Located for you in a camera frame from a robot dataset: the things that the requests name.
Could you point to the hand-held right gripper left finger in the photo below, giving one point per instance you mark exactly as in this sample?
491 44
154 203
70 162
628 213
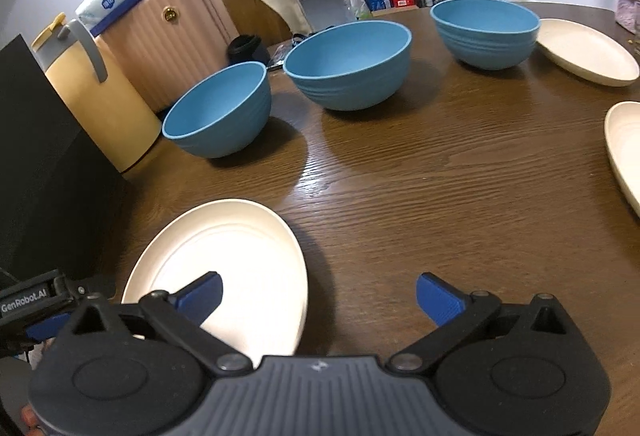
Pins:
202 296

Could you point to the blue ribbed bowl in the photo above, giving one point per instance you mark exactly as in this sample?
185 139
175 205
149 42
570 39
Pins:
480 25

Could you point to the large blue bowl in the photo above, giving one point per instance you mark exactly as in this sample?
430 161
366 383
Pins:
350 60

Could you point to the black cup sleeve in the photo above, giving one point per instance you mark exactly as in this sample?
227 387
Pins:
247 49

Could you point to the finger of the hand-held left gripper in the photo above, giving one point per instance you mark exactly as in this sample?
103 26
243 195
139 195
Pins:
82 288
47 326

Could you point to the black box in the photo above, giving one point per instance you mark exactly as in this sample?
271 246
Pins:
45 155

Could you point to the pink suitcase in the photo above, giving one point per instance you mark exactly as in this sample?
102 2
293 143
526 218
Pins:
170 40

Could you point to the cream plate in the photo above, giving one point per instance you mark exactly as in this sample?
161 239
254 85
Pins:
225 246
585 50
625 140

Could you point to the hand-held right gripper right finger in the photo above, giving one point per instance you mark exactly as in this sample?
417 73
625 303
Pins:
440 298

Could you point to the person's left hand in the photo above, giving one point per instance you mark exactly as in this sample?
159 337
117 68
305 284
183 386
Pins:
31 418

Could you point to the small blue bowl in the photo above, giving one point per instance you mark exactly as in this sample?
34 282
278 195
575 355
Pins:
215 100

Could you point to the wooden chair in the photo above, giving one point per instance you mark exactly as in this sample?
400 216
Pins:
250 15

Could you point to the clear plastic bag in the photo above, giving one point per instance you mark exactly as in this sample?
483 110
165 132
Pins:
277 58

